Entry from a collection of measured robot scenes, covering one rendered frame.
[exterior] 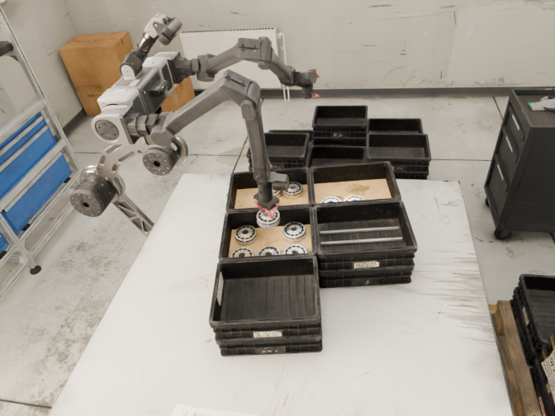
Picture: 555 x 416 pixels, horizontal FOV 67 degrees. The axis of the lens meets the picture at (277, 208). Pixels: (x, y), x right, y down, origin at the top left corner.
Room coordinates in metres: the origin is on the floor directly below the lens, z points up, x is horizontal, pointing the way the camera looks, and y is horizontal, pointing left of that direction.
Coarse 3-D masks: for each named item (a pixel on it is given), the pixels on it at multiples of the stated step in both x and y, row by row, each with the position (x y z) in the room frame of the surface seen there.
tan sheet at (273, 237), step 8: (232, 232) 1.43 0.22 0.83; (264, 232) 1.41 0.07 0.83; (272, 232) 1.40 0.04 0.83; (280, 232) 1.39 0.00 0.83; (232, 240) 1.38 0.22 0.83; (256, 240) 1.36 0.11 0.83; (264, 240) 1.35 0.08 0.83; (272, 240) 1.35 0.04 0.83; (280, 240) 1.34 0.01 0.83; (304, 240) 1.32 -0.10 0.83; (232, 248) 1.33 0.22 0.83; (256, 248) 1.31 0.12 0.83; (280, 248) 1.29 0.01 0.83
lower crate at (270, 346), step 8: (320, 336) 0.84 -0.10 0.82; (224, 344) 0.87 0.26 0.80; (232, 344) 0.87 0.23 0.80; (240, 344) 0.88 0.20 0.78; (248, 344) 0.88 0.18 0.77; (256, 344) 0.87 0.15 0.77; (264, 344) 0.87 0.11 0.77; (272, 344) 0.87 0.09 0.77; (280, 344) 0.86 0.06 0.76; (288, 344) 0.86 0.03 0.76; (296, 344) 0.86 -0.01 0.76; (304, 344) 0.85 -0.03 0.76; (312, 344) 0.85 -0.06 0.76; (320, 344) 0.87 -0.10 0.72; (224, 352) 0.88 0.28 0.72; (232, 352) 0.88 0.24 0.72; (240, 352) 0.88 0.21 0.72; (248, 352) 0.88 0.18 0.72; (256, 352) 0.87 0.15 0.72; (264, 352) 0.86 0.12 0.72; (272, 352) 0.86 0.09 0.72; (280, 352) 0.86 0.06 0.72; (288, 352) 0.85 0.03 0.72; (296, 352) 0.85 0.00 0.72; (304, 352) 0.85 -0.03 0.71
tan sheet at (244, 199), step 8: (240, 192) 1.72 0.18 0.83; (248, 192) 1.71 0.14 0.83; (256, 192) 1.70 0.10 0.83; (304, 192) 1.65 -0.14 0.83; (240, 200) 1.66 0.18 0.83; (248, 200) 1.65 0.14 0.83; (280, 200) 1.62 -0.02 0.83; (288, 200) 1.61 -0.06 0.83; (296, 200) 1.60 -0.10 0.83; (304, 200) 1.60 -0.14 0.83
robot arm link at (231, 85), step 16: (224, 80) 1.25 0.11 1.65; (240, 80) 1.27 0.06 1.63; (208, 96) 1.27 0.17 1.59; (224, 96) 1.24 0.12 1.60; (240, 96) 1.22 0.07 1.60; (256, 96) 1.24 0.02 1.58; (176, 112) 1.35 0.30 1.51; (192, 112) 1.30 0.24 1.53; (160, 128) 1.35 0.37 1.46; (176, 128) 1.34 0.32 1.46; (160, 144) 1.35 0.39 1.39
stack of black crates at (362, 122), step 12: (324, 108) 2.96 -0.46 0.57; (336, 108) 2.93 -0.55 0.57; (348, 108) 2.91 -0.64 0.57; (360, 108) 2.89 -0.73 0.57; (312, 120) 2.77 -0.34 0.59; (324, 120) 2.93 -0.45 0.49; (336, 120) 2.90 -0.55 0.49; (348, 120) 2.88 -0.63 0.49; (360, 120) 2.86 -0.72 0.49; (324, 132) 2.69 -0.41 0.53; (336, 132) 2.66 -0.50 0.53; (348, 132) 2.63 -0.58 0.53; (360, 132) 2.61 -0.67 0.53; (324, 144) 2.68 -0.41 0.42; (336, 144) 2.66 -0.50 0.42; (348, 144) 2.64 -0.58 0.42; (360, 144) 2.62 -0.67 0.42
